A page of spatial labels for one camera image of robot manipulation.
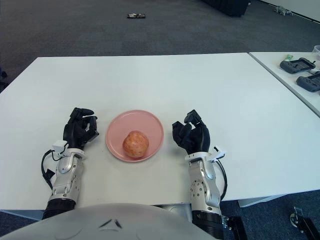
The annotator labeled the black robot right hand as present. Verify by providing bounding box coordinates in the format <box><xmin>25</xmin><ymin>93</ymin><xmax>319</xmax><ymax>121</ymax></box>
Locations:
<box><xmin>171</xmin><ymin>109</ymin><xmax>211</xmax><ymax>155</ymax></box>

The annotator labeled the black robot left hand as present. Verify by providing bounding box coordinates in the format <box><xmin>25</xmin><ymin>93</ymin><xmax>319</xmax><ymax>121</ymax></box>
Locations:
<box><xmin>62</xmin><ymin>107</ymin><xmax>100</xmax><ymax>151</ymax></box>

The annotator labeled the red yellow apple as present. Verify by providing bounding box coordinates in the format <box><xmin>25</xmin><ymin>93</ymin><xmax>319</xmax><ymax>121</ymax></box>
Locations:
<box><xmin>122</xmin><ymin>130</ymin><xmax>150</xmax><ymax>159</ymax></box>

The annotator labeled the pink round plate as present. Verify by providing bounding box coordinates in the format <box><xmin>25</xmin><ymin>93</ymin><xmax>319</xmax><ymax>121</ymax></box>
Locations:
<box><xmin>105</xmin><ymin>109</ymin><xmax>165</xmax><ymax>163</ymax></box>

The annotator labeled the grey robot torso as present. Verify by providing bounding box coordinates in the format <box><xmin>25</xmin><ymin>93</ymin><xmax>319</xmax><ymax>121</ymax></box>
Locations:
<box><xmin>0</xmin><ymin>203</ymin><xmax>216</xmax><ymax>240</ymax></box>

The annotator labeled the grey handheld controller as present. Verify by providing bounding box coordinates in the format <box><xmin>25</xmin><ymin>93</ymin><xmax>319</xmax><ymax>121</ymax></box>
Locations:
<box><xmin>279</xmin><ymin>57</ymin><xmax>316</xmax><ymax>74</ymax></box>
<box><xmin>296</xmin><ymin>73</ymin><xmax>320</xmax><ymax>93</ymax></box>

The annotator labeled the black box furniture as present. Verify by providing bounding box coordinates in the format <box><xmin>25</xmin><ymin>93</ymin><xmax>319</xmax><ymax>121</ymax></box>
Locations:
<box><xmin>201</xmin><ymin>0</ymin><xmax>251</xmax><ymax>18</ymax></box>

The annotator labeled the black caster wheel stand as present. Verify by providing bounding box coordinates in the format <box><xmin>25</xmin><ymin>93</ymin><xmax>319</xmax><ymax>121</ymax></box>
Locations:
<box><xmin>289</xmin><ymin>206</ymin><xmax>320</xmax><ymax>240</ymax></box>

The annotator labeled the grey floor clutter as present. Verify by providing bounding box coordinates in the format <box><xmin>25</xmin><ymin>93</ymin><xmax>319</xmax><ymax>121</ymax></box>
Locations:
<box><xmin>274</xmin><ymin>6</ymin><xmax>294</xmax><ymax>16</ymax></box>

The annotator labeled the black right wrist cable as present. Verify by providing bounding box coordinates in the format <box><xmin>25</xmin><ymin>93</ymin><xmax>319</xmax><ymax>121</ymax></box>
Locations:
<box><xmin>216</xmin><ymin>159</ymin><xmax>228</xmax><ymax>201</ymax></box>

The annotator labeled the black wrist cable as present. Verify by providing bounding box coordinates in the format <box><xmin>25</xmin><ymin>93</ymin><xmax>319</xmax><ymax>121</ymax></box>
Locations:
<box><xmin>41</xmin><ymin>149</ymin><xmax>61</xmax><ymax>190</ymax></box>
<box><xmin>216</xmin><ymin>159</ymin><xmax>228</xmax><ymax>201</ymax></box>

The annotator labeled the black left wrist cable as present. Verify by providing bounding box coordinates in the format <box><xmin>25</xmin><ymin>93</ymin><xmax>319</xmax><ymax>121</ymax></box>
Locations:
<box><xmin>41</xmin><ymin>149</ymin><xmax>61</xmax><ymax>190</ymax></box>

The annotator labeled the black metal bracket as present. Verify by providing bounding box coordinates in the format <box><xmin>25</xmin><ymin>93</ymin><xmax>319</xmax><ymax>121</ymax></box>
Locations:
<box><xmin>223</xmin><ymin>216</ymin><xmax>248</xmax><ymax>240</ymax></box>

